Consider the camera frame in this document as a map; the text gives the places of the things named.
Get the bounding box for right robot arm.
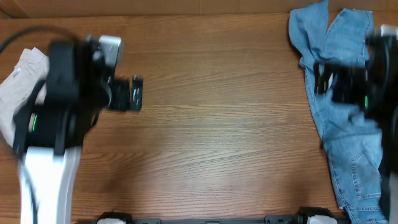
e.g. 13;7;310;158
313;24;397;223

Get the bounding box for blue denim jeans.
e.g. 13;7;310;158
288;1;387;223

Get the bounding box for beige shorts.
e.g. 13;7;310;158
1;48;49;146

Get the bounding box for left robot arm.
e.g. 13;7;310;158
12;35;143;223

